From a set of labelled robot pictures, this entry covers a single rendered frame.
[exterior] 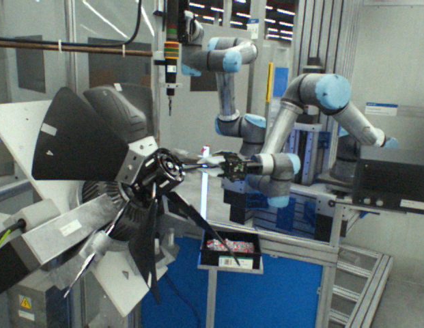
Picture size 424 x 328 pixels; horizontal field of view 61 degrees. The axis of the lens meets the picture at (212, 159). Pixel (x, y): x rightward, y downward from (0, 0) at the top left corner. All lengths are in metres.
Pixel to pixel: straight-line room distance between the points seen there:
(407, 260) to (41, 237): 2.70
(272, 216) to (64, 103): 1.28
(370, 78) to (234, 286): 1.77
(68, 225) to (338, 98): 0.94
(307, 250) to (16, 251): 1.04
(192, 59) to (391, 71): 1.76
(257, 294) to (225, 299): 0.15
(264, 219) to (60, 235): 1.25
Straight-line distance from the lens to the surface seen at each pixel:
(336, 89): 1.32
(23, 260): 0.83
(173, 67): 1.08
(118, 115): 1.15
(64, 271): 0.94
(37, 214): 0.93
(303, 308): 1.64
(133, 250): 0.77
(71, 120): 0.90
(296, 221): 1.85
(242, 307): 1.70
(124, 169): 0.99
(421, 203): 1.41
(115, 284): 1.09
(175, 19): 1.09
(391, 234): 3.04
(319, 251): 1.48
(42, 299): 1.24
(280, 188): 1.29
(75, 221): 0.93
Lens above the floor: 1.49
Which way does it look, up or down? 14 degrees down
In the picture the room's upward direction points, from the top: 3 degrees clockwise
